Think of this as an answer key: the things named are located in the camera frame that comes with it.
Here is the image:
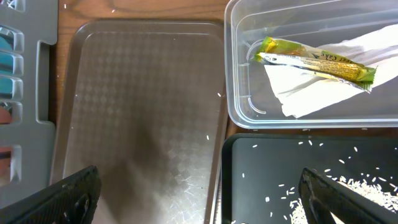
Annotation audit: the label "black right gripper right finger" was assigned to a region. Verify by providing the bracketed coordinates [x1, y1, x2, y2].
[298, 167, 397, 224]

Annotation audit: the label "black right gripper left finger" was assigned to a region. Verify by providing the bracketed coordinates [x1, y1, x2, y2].
[1, 166, 101, 224]

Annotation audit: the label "rice and food scraps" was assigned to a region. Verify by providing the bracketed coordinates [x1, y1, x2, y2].
[289, 176, 397, 224]

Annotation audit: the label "dark brown serving tray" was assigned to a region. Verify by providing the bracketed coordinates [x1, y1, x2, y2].
[50, 19, 228, 223]

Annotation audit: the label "green snack wrapper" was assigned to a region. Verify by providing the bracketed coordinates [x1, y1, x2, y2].
[253, 36, 376, 93]

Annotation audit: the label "light blue bowl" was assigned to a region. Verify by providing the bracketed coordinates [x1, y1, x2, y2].
[1, 36, 14, 99]

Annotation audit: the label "black waste tray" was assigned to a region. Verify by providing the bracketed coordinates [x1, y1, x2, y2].
[221, 134, 397, 223]

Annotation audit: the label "grey dish rack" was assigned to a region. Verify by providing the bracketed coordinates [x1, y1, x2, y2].
[1, 0, 58, 207]

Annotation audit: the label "clear plastic bin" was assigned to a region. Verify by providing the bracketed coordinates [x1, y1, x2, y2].
[224, 0, 397, 129]

